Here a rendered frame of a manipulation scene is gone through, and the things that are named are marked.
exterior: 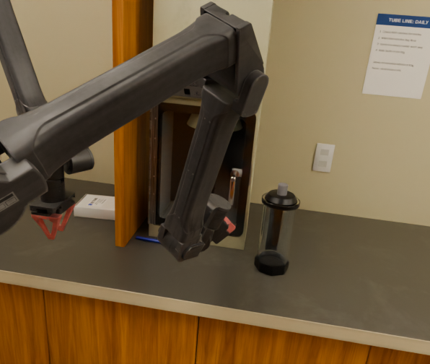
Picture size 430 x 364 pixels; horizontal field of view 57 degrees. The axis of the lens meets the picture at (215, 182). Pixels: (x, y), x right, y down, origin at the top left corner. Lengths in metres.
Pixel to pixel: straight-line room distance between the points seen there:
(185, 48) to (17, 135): 0.22
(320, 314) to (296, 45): 0.95
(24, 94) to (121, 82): 0.53
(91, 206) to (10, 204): 1.04
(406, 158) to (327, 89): 0.41
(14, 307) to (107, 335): 0.29
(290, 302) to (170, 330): 0.34
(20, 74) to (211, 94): 0.50
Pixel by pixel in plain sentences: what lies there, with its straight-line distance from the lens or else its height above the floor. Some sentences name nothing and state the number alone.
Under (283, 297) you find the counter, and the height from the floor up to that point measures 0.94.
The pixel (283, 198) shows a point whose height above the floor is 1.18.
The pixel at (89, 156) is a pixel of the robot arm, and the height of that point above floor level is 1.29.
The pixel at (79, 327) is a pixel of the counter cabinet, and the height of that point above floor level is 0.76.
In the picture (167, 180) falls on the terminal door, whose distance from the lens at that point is 1.23.
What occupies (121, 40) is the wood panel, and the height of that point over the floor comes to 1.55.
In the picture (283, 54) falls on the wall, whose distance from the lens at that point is 1.55.
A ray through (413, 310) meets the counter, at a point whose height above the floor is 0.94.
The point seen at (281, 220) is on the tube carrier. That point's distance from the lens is 1.11.
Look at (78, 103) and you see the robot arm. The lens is 0.45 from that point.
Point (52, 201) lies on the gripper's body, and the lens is 0.99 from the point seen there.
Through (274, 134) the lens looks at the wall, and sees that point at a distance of 1.60.
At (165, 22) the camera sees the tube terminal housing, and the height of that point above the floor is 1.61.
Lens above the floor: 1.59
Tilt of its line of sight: 21 degrees down
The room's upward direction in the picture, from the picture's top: 5 degrees clockwise
